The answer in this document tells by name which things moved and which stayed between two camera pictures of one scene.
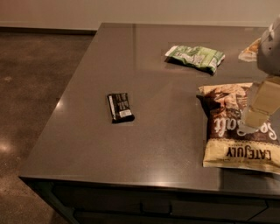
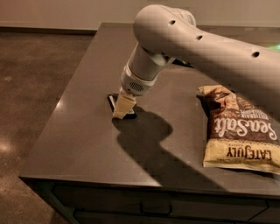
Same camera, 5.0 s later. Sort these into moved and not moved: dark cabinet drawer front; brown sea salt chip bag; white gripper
Moved: white gripper
Not moved: brown sea salt chip bag; dark cabinet drawer front
